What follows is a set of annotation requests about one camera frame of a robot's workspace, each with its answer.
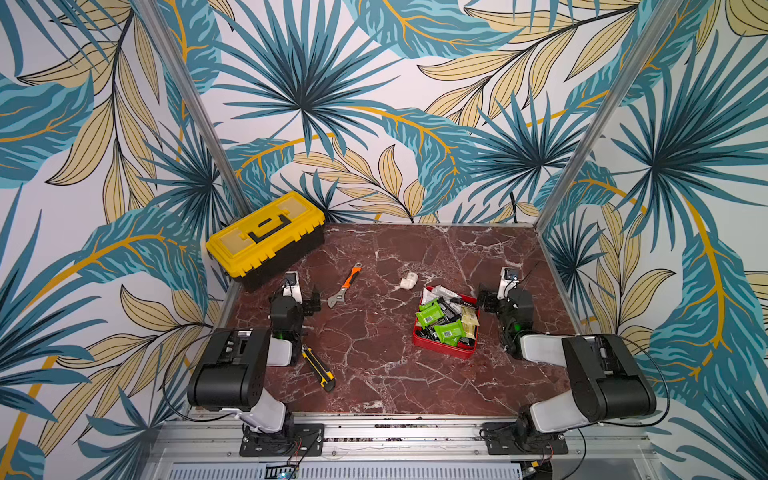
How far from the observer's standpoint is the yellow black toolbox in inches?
35.5

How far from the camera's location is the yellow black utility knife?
83 cm

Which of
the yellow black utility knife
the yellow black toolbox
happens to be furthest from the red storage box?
the yellow black toolbox

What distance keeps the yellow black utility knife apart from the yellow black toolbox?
0.84 ft
